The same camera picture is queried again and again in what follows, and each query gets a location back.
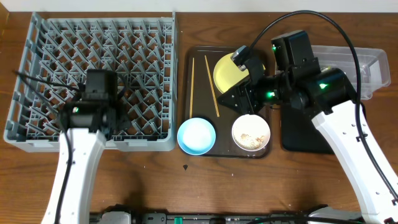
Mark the wooden chopstick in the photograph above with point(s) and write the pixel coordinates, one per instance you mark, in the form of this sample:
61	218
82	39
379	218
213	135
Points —
192	88
212	87

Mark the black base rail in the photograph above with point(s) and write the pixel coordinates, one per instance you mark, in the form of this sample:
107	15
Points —
124	214

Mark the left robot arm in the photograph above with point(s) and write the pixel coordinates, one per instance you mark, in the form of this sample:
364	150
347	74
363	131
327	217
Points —
88	121

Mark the dark brown serving tray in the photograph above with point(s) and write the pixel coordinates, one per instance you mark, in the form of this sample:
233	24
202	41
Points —
203	105

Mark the light blue bowl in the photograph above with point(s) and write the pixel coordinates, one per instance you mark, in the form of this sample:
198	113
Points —
196	136

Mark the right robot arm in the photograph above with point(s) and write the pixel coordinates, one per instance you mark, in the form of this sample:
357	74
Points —
333	105

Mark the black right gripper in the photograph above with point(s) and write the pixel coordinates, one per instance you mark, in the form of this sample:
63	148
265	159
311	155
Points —
244	95

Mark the grey dishwasher rack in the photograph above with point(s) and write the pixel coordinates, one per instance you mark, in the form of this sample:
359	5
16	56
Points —
56	57

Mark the yellow plate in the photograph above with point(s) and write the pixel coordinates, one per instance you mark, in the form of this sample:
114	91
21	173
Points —
226	74

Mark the white bowl with food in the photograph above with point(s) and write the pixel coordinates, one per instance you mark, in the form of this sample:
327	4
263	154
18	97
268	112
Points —
251	132

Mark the clear plastic waste bin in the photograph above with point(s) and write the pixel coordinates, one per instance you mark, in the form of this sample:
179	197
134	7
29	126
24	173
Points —
373	65

